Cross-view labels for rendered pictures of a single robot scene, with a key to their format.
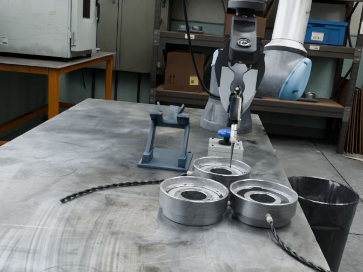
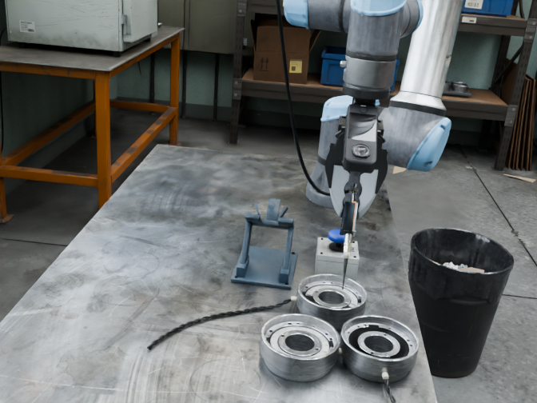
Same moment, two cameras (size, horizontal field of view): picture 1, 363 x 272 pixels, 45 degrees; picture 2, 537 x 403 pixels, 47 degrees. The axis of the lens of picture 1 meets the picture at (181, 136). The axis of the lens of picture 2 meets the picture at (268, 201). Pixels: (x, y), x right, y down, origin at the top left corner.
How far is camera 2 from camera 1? 0.25 m
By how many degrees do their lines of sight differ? 8
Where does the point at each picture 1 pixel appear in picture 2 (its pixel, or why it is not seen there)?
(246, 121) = not seen: hidden behind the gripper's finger
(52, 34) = (97, 18)
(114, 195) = (207, 335)
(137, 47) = (214, 17)
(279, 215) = (396, 370)
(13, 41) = (42, 27)
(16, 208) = (100, 361)
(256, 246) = not seen: outside the picture
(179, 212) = (283, 369)
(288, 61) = (421, 124)
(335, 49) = (499, 23)
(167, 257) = not seen: outside the picture
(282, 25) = (415, 74)
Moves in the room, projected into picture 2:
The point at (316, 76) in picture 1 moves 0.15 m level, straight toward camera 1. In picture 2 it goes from (471, 57) to (471, 60)
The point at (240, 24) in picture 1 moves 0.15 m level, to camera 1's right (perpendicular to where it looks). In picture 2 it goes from (357, 120) to (459, 129)
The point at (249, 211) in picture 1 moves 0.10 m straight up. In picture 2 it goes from (363, 365) to (374, 299)
